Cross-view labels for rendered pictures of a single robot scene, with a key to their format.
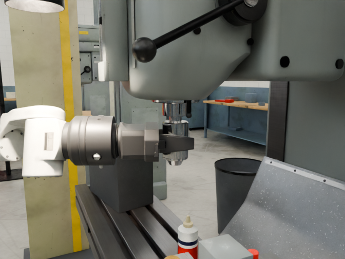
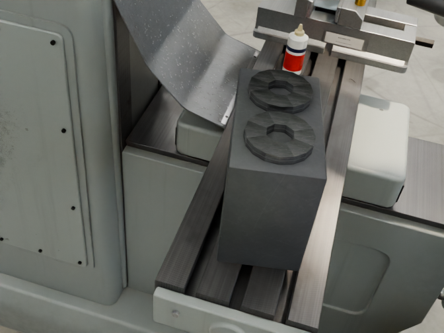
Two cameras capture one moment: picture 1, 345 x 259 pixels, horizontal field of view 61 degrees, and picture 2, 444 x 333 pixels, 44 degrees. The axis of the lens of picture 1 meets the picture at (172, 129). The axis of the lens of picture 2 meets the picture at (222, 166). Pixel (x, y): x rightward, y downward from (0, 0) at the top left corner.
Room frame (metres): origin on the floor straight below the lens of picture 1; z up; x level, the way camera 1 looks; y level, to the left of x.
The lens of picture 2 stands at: (1.41, 0.47, 1.60)
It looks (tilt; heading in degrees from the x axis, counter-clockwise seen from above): 43 degrees down; 217
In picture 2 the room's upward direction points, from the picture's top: 7 degrees clockwise
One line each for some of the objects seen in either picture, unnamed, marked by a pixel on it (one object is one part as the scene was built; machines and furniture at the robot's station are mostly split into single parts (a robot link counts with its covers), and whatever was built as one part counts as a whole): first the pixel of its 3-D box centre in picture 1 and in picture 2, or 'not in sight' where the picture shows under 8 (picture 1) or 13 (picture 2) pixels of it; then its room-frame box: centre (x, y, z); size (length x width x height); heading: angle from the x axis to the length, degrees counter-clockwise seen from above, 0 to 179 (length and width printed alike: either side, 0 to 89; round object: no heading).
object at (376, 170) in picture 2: not in sight; (296, 123); (0.52, -0.01, 0.83); 0.50 x 0.35 x 0.12; 116
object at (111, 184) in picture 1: (119, 167); (269, 164); (0.90, 0.17, 1.07); 0.22 x 0.12 x 0.20; 37
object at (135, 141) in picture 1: (125, 141); not in sight; (0.51, 0.09, 1.23); 0.13 x 0.12 x 0.10; 4
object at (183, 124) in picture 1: (175, 124); not in sight; (0.52, -0.01, 1.26); 0.05 x 0.05 x 0.01
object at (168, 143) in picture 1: (176, 144); not in sight; (0.49, -0.01, 1.23); 0.06 x 0.02 x 0.03; 94
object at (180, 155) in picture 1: (175, 142); not in sight; (0.52, -0.01, 1.23); 0.05 x 0.05 x 0.06
